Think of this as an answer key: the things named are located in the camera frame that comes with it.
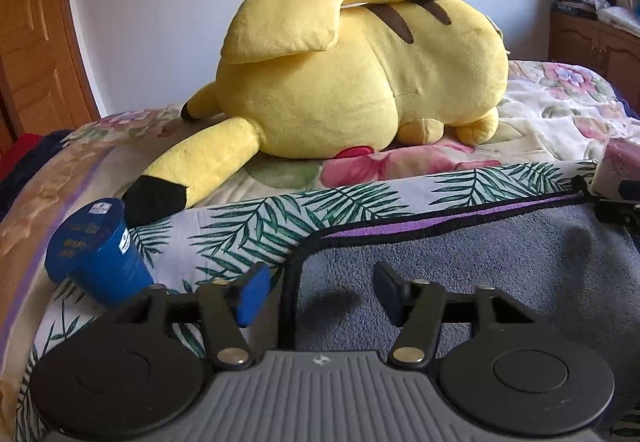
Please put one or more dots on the blue paper cup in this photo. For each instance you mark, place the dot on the blue paper cup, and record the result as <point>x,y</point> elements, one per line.
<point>102,254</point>

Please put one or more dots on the dark blue cloth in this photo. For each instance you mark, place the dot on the dark blue cloth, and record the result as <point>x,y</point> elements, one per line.
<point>30,167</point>

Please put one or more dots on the wooden wardrobe door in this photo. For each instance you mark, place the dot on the wooden wardrobe door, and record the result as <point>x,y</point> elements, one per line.
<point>35,32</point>

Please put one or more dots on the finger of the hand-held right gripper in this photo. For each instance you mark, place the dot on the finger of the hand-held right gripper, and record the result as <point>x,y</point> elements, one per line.
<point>630,188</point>
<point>620,213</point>

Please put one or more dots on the palm leaf print cloth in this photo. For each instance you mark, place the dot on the palm leaf print cloth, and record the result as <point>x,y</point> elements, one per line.
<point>280,217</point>

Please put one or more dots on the wooden cabinet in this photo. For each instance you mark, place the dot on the wooden cabinet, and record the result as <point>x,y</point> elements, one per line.
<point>590,45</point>

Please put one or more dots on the red cloth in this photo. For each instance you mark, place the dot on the red cloth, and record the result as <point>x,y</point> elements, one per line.
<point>17,150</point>

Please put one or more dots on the floral blanket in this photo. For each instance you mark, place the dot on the floral blanket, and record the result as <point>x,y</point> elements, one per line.
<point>550,122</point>

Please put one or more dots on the grey towel with purple border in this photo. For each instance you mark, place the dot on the grey towel with purple border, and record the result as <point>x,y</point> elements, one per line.
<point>500,247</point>

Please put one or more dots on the yellow plush toy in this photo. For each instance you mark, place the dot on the yellow plush toy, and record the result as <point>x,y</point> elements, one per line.
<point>360,72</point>

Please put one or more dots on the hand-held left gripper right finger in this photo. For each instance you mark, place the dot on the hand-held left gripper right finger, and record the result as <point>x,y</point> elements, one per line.
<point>392,296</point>

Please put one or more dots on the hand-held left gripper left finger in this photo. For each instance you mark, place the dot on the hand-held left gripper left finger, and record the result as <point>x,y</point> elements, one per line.
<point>252,296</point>

